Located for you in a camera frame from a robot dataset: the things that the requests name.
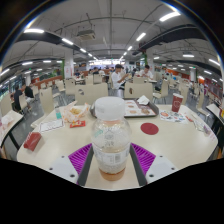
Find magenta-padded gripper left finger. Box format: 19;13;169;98
48;143;95;187

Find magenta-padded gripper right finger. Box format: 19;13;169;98
129;142;177;187

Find clear bottle with amber drink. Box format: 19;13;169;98
90;96;133;182

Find flat round red coaster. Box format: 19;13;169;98
140;122;160;136

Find red sauce packet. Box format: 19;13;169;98
69;120;87;129

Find white printed paper sheet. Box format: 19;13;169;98
39;118;65;133

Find dark tray with menu paper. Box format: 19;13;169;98
89;97;160;119

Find small teal sanitizer bottle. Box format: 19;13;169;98
54;106;63;120

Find colourful printed leaflet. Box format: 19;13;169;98
159;109;189;125

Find small red box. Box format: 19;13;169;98
23;131;43;152

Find white paper napkin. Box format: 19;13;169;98
136;94;151;106

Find red paper cup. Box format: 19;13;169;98
171;92;185;113

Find clear plastic packet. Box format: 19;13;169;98
193;119;214;136

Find beige dining chairs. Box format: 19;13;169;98
0;74;224;128

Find white dining table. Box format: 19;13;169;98
0;109;24;148
205;103;224;129

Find person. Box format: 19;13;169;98
12;84;24;113
110;63;129;91
137;64;154;80

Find ceiling air conditioner unit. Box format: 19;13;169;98
75;29;97;42

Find ceiling light strips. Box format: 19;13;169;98
0;11;224;84

